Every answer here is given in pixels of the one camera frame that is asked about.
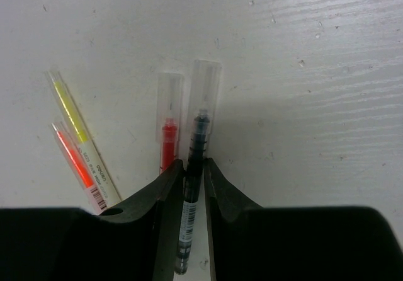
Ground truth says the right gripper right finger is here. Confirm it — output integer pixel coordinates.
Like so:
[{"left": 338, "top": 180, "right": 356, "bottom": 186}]
[{"left": 203, "top": 159, "right": 402, "bottom": 280}]

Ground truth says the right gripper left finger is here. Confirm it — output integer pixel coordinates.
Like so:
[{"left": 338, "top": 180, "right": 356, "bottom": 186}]
[{"left": 1, "top": 160, "right": 184, "bottom": 280}]

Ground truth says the orange highlighter pen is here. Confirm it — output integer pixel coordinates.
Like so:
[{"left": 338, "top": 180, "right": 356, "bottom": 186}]
[{"left": 50, "top": 122, "right": 107, "bottom": 214}]

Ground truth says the black gel pen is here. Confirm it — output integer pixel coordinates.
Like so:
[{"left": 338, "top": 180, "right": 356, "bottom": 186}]
[{"left": 174, "top": 60, "right": 222, "bottom": 275}]

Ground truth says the red gel pen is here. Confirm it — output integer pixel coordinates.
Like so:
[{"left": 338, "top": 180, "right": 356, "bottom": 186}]
[{"left": 156, "top": 72, "right": 183, "bottom": 174}]

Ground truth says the long yellow highlighter pen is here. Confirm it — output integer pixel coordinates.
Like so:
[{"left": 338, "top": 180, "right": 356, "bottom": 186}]
[{"left": 45, "top": 70, "right": 122, "bottom": 207}]

